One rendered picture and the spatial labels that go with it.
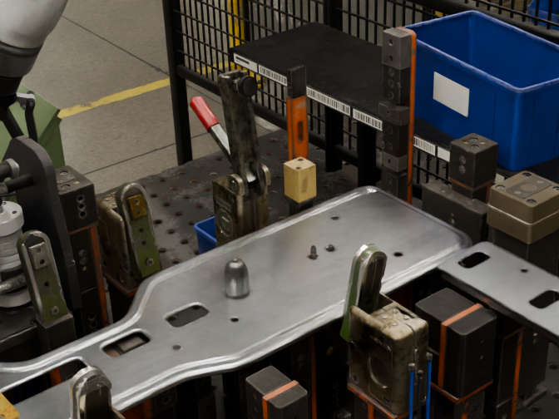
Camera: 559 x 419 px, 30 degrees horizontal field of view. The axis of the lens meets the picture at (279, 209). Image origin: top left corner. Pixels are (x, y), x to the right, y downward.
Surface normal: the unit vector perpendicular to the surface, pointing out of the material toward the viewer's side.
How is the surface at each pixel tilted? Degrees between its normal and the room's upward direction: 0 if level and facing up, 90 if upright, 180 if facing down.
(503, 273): 0
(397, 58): 90
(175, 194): 0
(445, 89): 90
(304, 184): 90
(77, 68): 0
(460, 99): 90
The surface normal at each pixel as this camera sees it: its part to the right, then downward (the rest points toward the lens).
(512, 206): -0.79, 0.31
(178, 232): -0.04, -0.87
